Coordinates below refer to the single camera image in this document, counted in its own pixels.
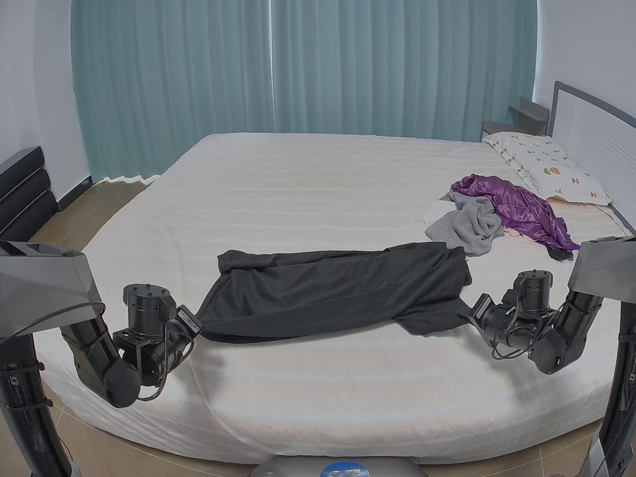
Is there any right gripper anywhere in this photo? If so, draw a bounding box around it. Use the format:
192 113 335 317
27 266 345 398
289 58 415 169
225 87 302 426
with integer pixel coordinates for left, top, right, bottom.
469 291 511 342

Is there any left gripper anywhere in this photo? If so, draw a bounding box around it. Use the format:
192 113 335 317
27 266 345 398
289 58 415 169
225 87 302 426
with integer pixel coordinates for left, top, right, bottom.
159 304 204 372

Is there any black T-shirt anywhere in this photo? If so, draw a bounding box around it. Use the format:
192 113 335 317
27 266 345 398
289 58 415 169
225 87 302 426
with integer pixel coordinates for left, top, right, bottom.
196 240 473 342

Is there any pile of clothes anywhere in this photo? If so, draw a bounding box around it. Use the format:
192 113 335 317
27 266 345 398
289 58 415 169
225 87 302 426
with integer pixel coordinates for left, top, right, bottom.
424 173 581 261

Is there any bed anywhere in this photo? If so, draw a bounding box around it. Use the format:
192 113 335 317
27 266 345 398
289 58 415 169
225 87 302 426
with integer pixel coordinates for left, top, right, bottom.
22 80 636 466

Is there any white printed pillow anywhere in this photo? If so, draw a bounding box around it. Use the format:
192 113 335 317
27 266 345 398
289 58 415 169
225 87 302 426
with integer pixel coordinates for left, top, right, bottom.
481 131 613 205

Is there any grey bedside table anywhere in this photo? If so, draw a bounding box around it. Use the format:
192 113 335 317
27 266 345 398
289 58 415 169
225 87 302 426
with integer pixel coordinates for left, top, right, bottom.
483 96 550 138

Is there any black chest of drawers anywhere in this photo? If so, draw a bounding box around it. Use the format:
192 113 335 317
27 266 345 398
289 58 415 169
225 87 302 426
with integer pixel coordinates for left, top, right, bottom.
0 146 60 239

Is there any blue-green curtain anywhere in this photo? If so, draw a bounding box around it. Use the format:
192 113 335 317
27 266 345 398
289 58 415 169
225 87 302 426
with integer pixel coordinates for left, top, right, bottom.
70 0 276 180
271 0 540 143

